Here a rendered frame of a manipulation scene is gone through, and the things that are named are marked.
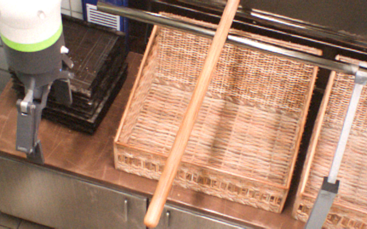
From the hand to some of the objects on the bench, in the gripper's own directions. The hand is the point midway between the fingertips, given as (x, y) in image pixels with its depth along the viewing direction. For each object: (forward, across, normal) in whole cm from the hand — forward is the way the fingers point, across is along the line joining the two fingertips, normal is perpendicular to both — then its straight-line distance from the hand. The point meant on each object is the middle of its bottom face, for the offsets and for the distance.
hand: (50, 126), depth 125 cm
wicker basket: (+89, -66, +80) cm, 137 cm away
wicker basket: (+90, -68, +22) cm, 115 cm away
